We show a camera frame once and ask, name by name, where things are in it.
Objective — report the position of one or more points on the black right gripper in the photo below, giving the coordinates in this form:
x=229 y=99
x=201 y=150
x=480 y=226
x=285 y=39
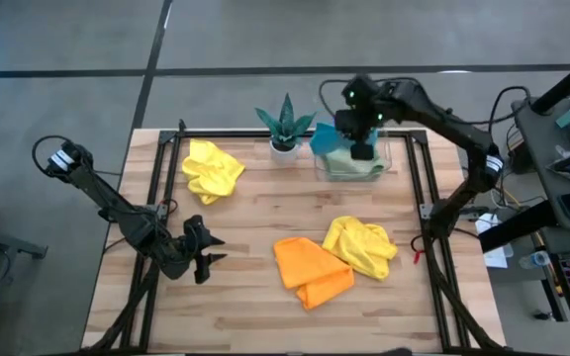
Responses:
x=359 y=128

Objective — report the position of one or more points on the black slanted pole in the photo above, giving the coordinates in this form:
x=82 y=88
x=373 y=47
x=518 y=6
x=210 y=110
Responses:
x=567 y=81

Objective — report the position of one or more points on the yellow microfiber towel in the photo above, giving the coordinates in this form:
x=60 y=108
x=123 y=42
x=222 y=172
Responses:
x=359 y=247
x=211 y=170

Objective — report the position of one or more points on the clear plastic water bottle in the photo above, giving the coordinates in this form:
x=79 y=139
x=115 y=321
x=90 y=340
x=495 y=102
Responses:
x=535 y=259

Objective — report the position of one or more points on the blue microfiber towel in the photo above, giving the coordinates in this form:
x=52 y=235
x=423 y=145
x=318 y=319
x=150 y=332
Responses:
x=324 y=141

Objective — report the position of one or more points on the black aluminium rig frame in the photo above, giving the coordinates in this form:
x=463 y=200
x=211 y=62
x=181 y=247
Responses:
x=225 y=133

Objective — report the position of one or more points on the clear plastic bin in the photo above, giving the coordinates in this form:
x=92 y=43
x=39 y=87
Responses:
x=389 y=158

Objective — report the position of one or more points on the dark grey floor stand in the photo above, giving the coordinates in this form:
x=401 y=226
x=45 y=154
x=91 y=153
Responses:
x=8 y=242

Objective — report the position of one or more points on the white paper sheet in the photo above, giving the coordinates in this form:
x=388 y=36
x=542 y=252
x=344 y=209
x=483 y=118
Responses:
x=495 y=254

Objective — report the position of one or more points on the black slanted beam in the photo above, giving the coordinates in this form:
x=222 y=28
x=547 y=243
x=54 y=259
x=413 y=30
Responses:
x=517 y=226

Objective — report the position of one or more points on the snake plant in white pot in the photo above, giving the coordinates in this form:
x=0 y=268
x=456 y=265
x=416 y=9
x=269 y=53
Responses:
x=285 y=128

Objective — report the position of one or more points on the small teal box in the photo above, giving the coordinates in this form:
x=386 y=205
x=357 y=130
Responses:
x=568 y=117

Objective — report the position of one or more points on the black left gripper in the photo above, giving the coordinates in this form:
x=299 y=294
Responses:
x=198 y=247

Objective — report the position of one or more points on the green microfiber towel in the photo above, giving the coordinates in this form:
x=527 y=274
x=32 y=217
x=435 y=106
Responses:
x=344 y=168

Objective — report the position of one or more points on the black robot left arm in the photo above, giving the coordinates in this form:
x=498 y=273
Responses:
x=112 y=201

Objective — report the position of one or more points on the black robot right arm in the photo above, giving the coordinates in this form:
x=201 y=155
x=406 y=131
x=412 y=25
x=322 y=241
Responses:
x=443 y=122

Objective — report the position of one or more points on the orange microfiber towel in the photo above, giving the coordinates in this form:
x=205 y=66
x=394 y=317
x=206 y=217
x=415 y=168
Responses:
x=310 y=267

